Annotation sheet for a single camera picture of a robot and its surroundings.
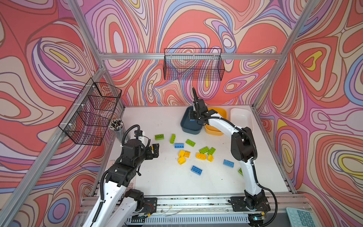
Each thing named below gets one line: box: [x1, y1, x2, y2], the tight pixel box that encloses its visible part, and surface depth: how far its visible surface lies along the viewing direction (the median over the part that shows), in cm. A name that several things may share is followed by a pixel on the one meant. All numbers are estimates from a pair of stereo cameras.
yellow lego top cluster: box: [178, 149, 186, 158], surface depth 92 cm
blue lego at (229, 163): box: [223, 158, 235, 168], surface depth 90 cm
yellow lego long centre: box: [195, 152, 207, 160], surface depth 93 cm
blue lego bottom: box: [190, 165, 203, 176], surface depth 86 cm
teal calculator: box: [285, 207, 316, 227], surface depth 70 cm
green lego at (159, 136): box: [154, 133, 165, 141], surface depth 101 cm
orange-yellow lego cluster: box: [183, 150, 191, 159], surface depth 93 cm
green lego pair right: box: [207, 147, 217, 156], surface depth 95 cm
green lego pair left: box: [198, 146, 210, 154], surface depth 95 cm
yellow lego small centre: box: [207, 154, 215, 163], surface depth 91 cm
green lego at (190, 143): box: [185, 139, 197, 148], surface depth 99 cm
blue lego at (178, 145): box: [174, 142, 184, 149], surface depth 97 cm
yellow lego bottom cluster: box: [177, 156, 186, 166], surface depth 90 cm
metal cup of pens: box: [108, 118, 131, 144], surface depth 90 cm
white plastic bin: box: [229, 107, 254, 135], surface depth 113 cm
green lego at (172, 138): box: [170, 133, 176, 144], surface depth 100 cm
